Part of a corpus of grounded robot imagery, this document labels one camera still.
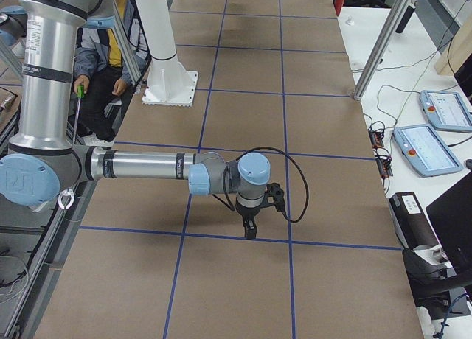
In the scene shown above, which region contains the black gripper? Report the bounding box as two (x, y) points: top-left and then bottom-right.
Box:
(235, 203), (262, 240)

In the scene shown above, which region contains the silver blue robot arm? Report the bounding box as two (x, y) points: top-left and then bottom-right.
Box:
(1, 0), (271, 240)

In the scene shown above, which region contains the brown paper table cover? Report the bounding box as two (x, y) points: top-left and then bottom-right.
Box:
(35, 0), (422, 338)

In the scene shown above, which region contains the black box with label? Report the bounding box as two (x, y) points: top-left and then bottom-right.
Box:
(389, 192), (439, 251)

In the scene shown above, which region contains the near blue teach pendant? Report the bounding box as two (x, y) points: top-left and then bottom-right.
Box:
(393, 124), (463, 177)

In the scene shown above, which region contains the blue teach pendant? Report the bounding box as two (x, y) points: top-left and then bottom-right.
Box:
(393, 124), (463, 177)
(420, 90), (471, 133)

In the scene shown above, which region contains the seated person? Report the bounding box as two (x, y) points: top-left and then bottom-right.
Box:
(74, 0), (148, 147)

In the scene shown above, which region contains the far blue teach pendant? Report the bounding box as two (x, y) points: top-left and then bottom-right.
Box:
(420, 90), (471, 133)

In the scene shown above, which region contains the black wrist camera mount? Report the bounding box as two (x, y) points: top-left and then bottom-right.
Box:
(261, 183), (286, 215)

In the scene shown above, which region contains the white pillar with base plate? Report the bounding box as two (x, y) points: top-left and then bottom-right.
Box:
(136, 0), (198, 107)

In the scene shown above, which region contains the aluminium frame post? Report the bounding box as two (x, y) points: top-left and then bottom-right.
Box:
(353, 0), (411, 101)

